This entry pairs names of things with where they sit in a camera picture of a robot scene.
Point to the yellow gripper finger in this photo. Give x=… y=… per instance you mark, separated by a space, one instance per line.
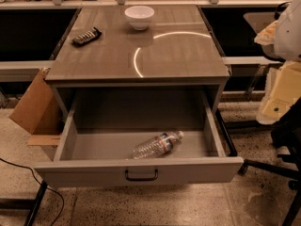
x=282 y=90

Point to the clear plastic water bottle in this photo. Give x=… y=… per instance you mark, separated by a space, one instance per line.
x=158 y=146

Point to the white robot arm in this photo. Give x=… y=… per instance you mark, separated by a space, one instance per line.
x=284 y=34

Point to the grey wooden cabinet counter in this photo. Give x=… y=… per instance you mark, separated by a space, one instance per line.
x=175 y=49

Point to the grey open top drawer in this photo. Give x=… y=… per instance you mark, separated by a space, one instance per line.
x=139 y=137

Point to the black office chair base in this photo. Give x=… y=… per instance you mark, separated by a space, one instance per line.
x=286 y=132

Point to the white ceramic bowl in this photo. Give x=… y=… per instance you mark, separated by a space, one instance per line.
x=139 y=17

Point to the dark snack packet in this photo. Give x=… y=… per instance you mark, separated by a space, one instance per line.
x=87 y=37

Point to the brown cardboard box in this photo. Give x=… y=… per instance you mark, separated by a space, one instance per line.
x=38 y=113

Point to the black metal stand leg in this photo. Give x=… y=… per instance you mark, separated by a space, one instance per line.
x=30 y=205

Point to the black drawer handle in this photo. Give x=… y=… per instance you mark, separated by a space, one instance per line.
x=141 y=176

